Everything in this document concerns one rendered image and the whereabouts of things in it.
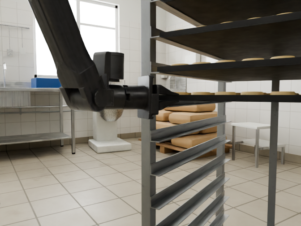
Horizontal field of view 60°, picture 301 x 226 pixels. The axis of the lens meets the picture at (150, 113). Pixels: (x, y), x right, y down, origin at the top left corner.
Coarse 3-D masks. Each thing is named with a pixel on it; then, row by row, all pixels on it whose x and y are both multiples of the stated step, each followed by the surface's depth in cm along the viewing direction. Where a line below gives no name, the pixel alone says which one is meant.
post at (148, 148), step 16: (144, 0) 68; (144, 16) 68; (144, 32) 68; (144, 48) 68; (144, 64) 69; (144, 128) 70; (144, 144) 70; (144, 160) 71; (144, 176) 71; (144, 192) 71; (144, 208) 72; (144, 224) 72
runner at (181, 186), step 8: (216, 160) 113; (224, 160) 120; (200, 168) 98; (208, 168) 105; (216, 168) 107; (192, 176) 92; (200, 176) 96; (176, 184) 82; (184, 184) 87; (192, 184) 88; (160, 192) 74; (168, 192) 78; (176, 192) 81; (152, 200) 71; (160, 200) 74; (168, 200) 74; (152, 208) 70; (160, 208) 70
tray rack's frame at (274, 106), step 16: (224, 112) 121; (272, 112) 110; (224, 128) 122; (272, 128) 111; (224, 144) 123; (272, 144) 111; (272, 160) 111; (272, 176) 112; (272, 192) 112; (272, 208) 112; (272, 224) 113
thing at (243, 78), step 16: (192, 64) 63; (208, 64) 61; (224, 64) 59; (240, 64) 57; (256, 64) 55; (272, 64) 53; (288, 64) 52; (224, 80) 108; (240, 80) 108; (256, 80) 108; (272, 80) 108
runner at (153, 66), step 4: (152, 64) 68; (156, 64) 70; (160, 64) 72; (164, 64) 73; (152, 68) 68; (156, 68) 70; (152, 72) 68; (156, 72) 67; (160, 72) 67; (176, 76) 80; (180, 76) 80; (184, 76) 80; (188, 76) 81; (192, 76) 83; (212, 80) 103; (216, 80) 103; (220, 80) 106
